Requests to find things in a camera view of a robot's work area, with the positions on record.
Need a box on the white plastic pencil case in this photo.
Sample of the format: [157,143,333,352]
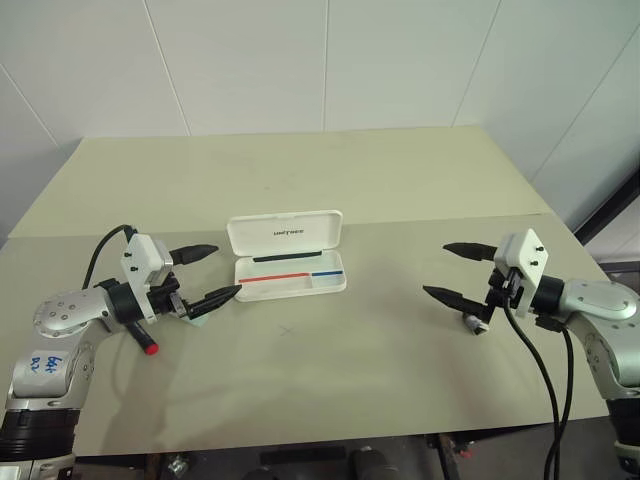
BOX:
[225,208,348,304]

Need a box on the black pen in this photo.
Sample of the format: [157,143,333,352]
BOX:
[252,249,322,265]

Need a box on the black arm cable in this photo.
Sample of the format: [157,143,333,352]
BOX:
[82,224,139,291]
[502,294,564,480]
[534,314,575,480]

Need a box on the black marker with red cap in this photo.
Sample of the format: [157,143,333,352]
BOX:
[125,319,160,357]

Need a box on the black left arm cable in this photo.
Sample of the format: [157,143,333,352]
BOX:
[82,224,139,291]

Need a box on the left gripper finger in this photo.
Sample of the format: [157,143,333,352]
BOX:
[169,243,220,265]
[187,285,242,321]

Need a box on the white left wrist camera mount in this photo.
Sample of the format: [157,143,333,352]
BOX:
[119,232,175,326]

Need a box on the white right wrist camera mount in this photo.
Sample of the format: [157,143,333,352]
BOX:
[492,228,550,317]

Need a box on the black metal frame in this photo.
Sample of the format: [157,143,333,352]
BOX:
[574,174,640,281]

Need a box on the red pen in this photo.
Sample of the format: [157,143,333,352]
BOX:
[238,271,311,285]

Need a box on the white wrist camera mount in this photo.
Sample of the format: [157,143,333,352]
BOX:
[492,228,550,317]
[119,232,175,326]

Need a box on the black table frame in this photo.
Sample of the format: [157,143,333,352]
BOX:
[424,432,481,480]

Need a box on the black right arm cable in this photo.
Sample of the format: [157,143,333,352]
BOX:
[534,314,575,480]
[502,294,564,480]

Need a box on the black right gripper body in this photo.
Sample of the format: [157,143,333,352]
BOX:
[482,267,524,324]

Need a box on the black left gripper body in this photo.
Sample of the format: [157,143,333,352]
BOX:
[146,273,194,321]

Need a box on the small dark cylindrical object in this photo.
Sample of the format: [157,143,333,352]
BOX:
[462,313,491,336]

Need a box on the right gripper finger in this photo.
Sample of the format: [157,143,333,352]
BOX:
[422,284,489,319]
[442,241,499,262]

